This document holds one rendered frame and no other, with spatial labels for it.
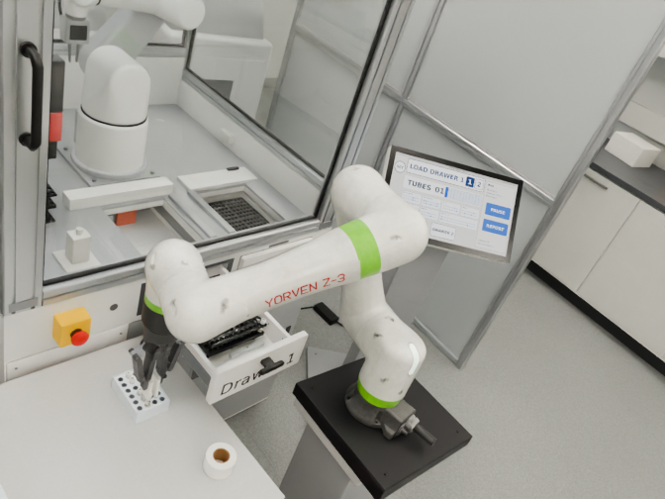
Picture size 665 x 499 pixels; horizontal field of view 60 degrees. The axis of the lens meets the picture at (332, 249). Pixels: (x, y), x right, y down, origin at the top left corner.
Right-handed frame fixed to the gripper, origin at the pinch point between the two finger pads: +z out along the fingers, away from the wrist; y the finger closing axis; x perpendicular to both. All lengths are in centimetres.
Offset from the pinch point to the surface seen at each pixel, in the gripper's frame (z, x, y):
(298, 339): -6.4, -7.7, 36.1
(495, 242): -15, -6, 129
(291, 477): 42, -20, 41
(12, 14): -72, 25, -21
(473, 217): -20, 3, 124
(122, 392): 6.9, 5.7, -3.3
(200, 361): -1.6, 0.0, 12.7
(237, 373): -3.4, -8.2, 17.3
